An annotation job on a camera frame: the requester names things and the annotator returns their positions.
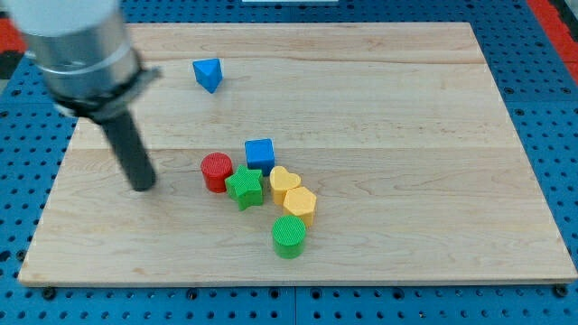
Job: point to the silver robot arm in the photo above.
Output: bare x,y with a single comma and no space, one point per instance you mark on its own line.
85,54

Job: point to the blue cube block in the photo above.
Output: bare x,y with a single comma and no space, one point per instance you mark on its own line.
260,155

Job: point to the blue triangle block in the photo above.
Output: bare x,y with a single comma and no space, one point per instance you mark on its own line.
208,73

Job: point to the wooden board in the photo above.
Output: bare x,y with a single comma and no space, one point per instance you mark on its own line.
399,130

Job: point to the yellow heart block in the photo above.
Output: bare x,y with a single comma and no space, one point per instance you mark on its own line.
281,181

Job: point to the yellow hexagon block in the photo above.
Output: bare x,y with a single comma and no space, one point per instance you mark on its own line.
301,202

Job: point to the green star block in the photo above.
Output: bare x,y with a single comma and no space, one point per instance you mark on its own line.
245,187

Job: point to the green cylinder block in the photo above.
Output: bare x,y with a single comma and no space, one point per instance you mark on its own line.
288,234

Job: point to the red cylinder block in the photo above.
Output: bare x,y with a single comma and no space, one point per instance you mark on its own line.
216,168

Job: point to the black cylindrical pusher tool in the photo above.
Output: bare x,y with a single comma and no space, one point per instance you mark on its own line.
126,143

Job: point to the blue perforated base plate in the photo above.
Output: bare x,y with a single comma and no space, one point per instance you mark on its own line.
531,47

